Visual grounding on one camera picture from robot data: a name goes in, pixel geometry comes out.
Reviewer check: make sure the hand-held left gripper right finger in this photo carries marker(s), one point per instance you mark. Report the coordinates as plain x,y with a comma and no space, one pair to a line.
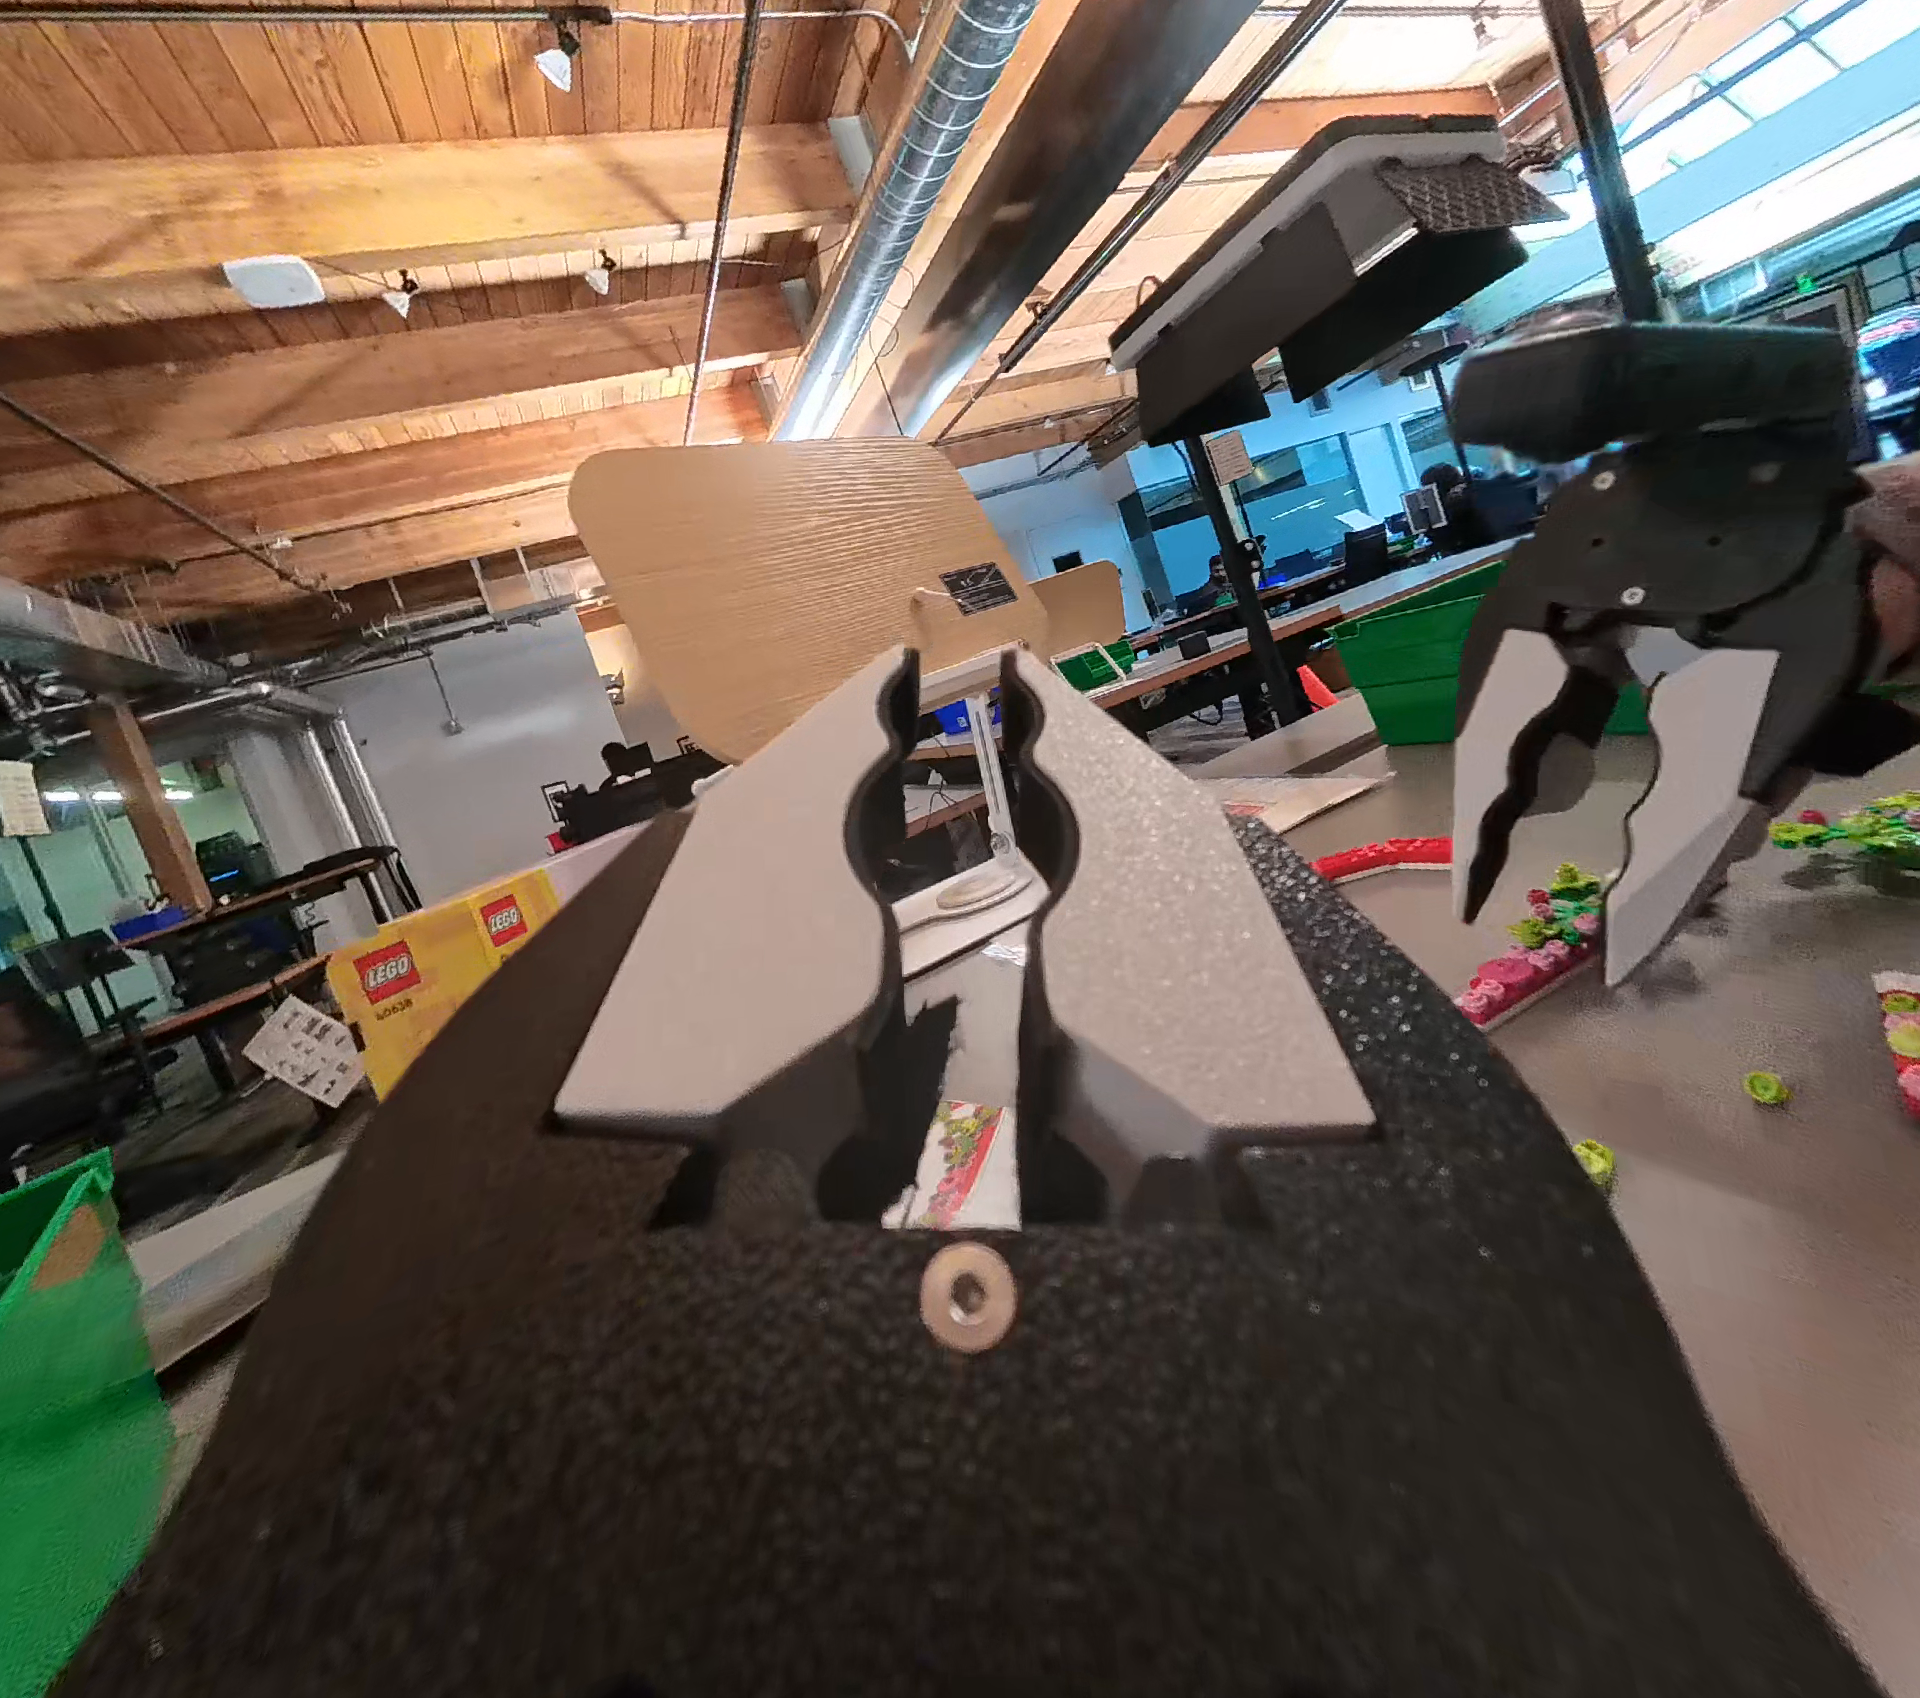
1185,962

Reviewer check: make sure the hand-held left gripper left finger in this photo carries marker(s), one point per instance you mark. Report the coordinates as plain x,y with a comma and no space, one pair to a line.
720,962

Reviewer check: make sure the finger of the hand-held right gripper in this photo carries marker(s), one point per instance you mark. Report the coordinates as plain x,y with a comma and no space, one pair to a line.
1508,739
1703,783

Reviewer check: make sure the red lego heart frame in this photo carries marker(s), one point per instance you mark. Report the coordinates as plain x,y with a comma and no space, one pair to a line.
1389,858

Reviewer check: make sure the pink flower lego strip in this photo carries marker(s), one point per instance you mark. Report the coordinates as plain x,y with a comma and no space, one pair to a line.
1523,970

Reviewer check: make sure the lime green lego stud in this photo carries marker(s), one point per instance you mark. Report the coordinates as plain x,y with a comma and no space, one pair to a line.
1767,1089

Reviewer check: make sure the person's right forearm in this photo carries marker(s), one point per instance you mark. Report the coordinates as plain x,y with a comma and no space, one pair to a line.
1892,559

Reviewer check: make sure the lime green lego flower cluster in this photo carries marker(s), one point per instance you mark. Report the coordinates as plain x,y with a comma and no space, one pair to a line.
1860,828

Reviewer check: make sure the yellow and white lego box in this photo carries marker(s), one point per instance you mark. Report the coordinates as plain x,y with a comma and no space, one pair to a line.
435,979

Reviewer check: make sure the red lego plate with flowers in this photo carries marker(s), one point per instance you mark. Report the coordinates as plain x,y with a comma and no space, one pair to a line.
1902,1052

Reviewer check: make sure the lime green lego piece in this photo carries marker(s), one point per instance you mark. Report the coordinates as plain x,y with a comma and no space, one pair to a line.
1595,1161

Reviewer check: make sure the green plastic bin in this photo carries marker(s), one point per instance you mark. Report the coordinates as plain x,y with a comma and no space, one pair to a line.
1403,678
69,1429

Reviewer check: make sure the white paper sheet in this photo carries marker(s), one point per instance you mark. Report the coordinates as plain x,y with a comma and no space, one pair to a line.
1291,800

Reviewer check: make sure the black light stand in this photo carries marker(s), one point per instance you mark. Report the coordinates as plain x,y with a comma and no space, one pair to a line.
1239,618

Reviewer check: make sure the wooden chair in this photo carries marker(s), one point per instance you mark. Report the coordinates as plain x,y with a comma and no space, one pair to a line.
1082,602

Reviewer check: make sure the rounded pale wooden panel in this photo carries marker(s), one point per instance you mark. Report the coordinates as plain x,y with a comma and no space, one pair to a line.
780,588

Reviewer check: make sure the white printed sheet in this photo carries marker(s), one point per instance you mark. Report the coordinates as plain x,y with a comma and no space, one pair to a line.
305,1052

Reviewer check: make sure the black stand pole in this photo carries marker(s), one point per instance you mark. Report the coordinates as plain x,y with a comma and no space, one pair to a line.
1586,79

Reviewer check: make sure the dark office desk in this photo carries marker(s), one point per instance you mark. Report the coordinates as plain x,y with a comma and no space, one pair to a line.
255,891

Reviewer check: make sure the studio light panel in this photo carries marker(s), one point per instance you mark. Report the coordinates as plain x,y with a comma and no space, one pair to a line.
1321,228

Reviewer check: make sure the white ceiling spotlight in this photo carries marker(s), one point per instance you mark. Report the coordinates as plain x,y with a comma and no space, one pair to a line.
600,273
559,60
399,296

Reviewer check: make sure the white ceiling access point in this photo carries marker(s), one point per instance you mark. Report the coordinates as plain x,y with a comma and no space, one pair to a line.
272,281

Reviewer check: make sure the metal conduit pipe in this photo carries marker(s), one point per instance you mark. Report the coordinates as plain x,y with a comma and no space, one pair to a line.
738,79

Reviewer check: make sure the silver ventilation duct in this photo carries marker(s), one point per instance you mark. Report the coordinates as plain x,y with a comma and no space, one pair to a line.
961,63

